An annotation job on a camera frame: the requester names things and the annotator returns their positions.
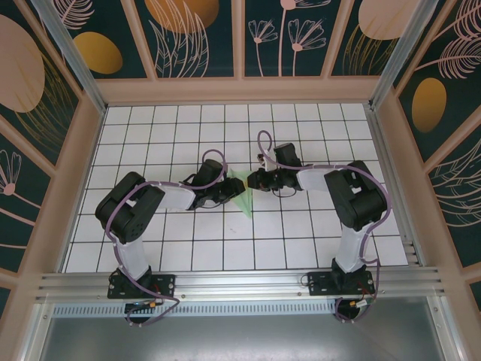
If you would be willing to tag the grey sheet metal panel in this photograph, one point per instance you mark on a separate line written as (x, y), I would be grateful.
(240, 338)

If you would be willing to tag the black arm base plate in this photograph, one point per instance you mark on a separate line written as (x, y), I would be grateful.
(165, 286)
(319, 282)

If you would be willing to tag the aluminium table edge rail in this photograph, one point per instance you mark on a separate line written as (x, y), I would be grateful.
(383, 150)

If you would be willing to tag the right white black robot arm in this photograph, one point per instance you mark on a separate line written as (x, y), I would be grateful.
(312, 180)

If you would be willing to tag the light green paper sheet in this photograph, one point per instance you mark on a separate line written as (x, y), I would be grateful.
(244, 203)

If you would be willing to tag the aluminium corner post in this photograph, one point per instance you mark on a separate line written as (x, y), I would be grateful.
(75, 64)
(394, 56)

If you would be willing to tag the aluminium mounting rail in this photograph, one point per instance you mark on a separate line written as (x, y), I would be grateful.
(240, 282)

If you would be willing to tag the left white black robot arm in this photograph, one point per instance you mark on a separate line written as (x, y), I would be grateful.
(176, 200)

